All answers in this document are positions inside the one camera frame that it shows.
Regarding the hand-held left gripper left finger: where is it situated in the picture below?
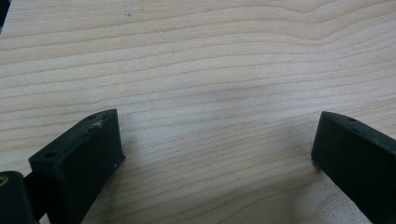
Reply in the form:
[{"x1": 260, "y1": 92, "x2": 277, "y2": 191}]
[{"x1": 28, "y1": 108, "x2": 126, "y2": 224}]

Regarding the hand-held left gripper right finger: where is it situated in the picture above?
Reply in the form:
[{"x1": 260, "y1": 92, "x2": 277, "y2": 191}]
[{"x1": 310, "y1": 110, "x2": 396, "y2": 224}]

